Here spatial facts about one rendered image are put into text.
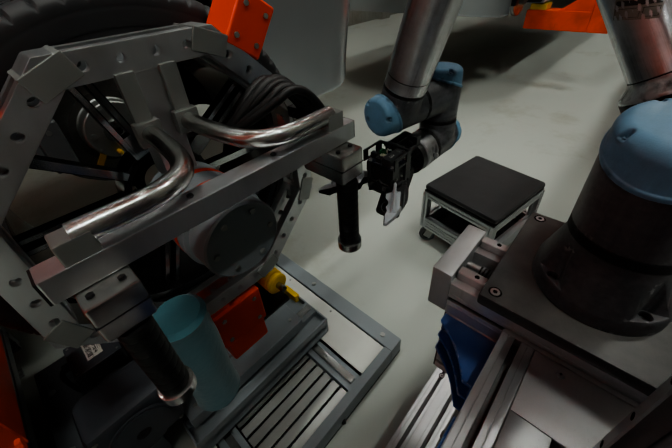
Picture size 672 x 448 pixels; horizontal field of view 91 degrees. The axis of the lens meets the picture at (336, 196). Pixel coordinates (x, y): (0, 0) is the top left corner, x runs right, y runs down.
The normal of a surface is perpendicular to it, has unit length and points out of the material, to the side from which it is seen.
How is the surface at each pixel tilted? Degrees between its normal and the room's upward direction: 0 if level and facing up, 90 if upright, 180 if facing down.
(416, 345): 0
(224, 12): 55
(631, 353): 0
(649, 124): 7
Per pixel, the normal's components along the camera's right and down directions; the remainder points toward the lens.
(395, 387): -0.06, -0.81
